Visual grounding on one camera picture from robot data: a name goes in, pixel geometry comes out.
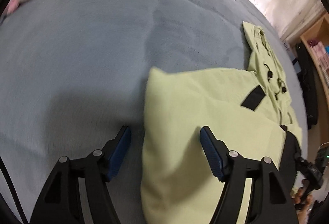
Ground black patterned garment beside bed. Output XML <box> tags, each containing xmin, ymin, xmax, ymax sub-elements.
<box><xmin>293</xmin><ymin>43</ymin><xmax>319</xmax><ymax>130</ymax></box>

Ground blue fleece bed blanket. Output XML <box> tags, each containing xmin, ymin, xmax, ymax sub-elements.
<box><xmin>1</xmin><ymin>0</ymin><xmax>308</xmax><ymax>223</ymax></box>

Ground pink boxes on shelf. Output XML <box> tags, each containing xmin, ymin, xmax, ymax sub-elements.
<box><xmin>308</xmin><ymin>39</ymin><xmax>329</xmax><ymax>71</ymax></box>

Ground person's right hand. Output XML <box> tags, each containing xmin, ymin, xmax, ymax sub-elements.
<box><xmin>292</xmin><ymin>183</ymin><xmax>314</xmax><ymax>219</ymax></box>

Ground wooden bookshelf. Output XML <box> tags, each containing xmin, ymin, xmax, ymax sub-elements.
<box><xmin>300</xmin><ymin>13</ymin><xmax>328</xmax><ymax>111</ymax></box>

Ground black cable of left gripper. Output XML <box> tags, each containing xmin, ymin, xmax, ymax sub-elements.
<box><xmin>0</xmin><ymin>155</ymin><xmax>29</xmax><ymax>224</ymax></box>

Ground green and black hooded jacket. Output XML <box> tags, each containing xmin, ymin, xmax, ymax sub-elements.
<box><xmin>140</xmin><ymin>22</ymin><xmax>302</xmax><ymax>223</ymax></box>

